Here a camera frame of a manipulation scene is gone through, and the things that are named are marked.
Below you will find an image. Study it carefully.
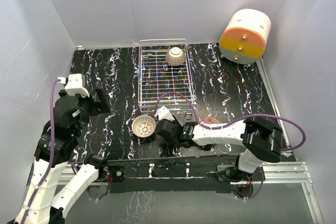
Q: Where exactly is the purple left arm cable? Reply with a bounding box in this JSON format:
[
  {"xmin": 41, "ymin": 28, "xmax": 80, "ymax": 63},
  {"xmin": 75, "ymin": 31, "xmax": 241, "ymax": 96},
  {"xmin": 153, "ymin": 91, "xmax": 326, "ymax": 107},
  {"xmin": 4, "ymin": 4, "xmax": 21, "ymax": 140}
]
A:
[{"xmin": 18, "ymin": 78, "xmax": 65, "ymax": 222}]

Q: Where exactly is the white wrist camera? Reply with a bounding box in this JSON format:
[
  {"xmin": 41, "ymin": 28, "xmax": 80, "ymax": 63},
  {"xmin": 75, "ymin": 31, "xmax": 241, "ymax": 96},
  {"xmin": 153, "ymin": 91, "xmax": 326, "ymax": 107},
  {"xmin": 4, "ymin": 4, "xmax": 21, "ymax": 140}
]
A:
[
  {"xmin": 58, "ymin": 73, "xmax": 90, "ymax": 98},
  {"xmin": 154, "ymin": 106, "xmax": 175, "ymax": 122}
]

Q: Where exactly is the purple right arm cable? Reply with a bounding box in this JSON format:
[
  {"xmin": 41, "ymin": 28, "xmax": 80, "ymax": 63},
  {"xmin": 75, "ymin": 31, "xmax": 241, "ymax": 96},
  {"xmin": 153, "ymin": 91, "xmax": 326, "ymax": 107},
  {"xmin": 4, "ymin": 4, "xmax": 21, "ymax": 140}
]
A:
[{"xmin": 153, "ymin": 92, "xmax": 307, "ymax": 201}]

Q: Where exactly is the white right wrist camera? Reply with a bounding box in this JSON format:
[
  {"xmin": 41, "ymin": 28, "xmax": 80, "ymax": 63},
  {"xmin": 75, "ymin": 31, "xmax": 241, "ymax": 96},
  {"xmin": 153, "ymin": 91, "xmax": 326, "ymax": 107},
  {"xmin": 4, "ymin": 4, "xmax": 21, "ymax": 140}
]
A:
[{"xmin": 154, "ymin": 106, "xmax": 175, "ymax": 122}]

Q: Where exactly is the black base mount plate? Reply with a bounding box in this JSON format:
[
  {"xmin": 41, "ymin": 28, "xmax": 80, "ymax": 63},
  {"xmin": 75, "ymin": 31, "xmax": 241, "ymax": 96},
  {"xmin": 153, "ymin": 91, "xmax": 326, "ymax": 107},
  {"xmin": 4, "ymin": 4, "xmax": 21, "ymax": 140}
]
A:
[{"xmin": 109, "ymin": 162, "xmax": 265, "ymax": 195}]

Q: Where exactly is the aluminium frame rail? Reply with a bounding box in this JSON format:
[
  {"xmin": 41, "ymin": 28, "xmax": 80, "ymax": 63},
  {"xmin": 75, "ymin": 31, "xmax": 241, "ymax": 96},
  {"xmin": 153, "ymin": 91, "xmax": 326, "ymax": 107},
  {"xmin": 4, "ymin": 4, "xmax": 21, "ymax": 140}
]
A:
[{"xmin": 26, "ymin": 58, "xmax": 325, "ymax": 224}]

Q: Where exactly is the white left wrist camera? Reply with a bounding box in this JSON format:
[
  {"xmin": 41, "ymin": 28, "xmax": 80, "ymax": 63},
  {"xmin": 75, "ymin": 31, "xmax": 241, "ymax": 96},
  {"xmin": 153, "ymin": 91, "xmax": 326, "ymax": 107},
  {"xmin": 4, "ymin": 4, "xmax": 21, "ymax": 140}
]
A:
[{"xmin": 58, "ymin": 73, "xmax": 90, "ymax": 98}]

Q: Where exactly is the orange yellow cylindrical drawer cabinet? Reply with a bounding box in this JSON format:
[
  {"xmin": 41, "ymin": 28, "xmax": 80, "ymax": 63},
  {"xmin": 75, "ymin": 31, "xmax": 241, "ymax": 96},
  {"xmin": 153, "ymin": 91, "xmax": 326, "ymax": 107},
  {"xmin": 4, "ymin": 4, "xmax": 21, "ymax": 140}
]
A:
[{"xmin": 219, "ymin": 9, "xmax": 271, "ymax": 65}]

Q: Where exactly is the red patterned bowl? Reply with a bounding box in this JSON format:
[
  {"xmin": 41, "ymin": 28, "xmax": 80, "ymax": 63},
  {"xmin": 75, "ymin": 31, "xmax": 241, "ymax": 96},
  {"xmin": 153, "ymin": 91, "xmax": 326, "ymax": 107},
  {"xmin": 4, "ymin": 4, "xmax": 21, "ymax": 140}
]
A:
[{"xmin": 201, "ymin": 116, "xmax": 220, "ymax": 124}]

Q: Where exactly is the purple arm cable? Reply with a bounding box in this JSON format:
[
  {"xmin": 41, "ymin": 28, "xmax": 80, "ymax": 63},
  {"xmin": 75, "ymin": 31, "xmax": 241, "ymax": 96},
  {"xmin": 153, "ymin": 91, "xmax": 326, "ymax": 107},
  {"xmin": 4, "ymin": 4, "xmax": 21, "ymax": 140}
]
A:
[
  {"xmin": 153, "ymin": 92, "xmax": 307, "ymax": 201},
  {"xmin": 18, "ymin": 78, "xmax": 65, "ymax": 222}
]

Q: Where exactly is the white wire dish rack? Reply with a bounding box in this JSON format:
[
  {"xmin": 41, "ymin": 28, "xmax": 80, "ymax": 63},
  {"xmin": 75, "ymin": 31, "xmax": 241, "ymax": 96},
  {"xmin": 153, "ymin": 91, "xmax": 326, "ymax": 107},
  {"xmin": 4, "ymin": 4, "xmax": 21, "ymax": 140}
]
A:
[{"xmin": 138, "ymin": 39, "xmax": 195, "ymax": 115}]

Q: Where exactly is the brown floral patterned bowl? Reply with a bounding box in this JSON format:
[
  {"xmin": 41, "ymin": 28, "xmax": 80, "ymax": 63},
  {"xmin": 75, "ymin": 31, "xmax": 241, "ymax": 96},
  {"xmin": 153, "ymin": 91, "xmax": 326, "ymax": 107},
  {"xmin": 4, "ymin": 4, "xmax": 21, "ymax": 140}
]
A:
[{"xmin": 165, "ymin": 47, "xmax": 186, "ymax": 67}]

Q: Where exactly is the white brown lattice bowl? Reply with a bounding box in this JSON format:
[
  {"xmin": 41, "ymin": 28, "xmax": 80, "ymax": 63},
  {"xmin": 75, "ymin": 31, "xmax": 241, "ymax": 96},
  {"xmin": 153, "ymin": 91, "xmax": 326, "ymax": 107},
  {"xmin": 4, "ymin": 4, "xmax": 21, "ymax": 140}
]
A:
[{"xmin": 131, "ymin": 115, "xmax": 156, "ymax": 138}]

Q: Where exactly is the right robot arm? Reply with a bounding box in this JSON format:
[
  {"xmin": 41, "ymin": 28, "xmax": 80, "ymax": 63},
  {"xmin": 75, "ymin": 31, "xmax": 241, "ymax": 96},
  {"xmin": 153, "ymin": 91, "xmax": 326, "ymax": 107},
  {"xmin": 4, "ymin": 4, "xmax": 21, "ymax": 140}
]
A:
[{"xmin": 154, "ymin": 113, "xmax": 283, "ymax": 182}]

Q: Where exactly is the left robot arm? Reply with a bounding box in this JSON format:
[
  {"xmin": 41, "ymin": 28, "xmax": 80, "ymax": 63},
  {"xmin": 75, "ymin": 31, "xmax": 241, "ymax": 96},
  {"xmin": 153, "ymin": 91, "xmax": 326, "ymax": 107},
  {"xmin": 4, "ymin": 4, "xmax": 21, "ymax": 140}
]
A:
[{"xmin": 11, "ymin": 88, "xmax": 111, "ymax": 223}]

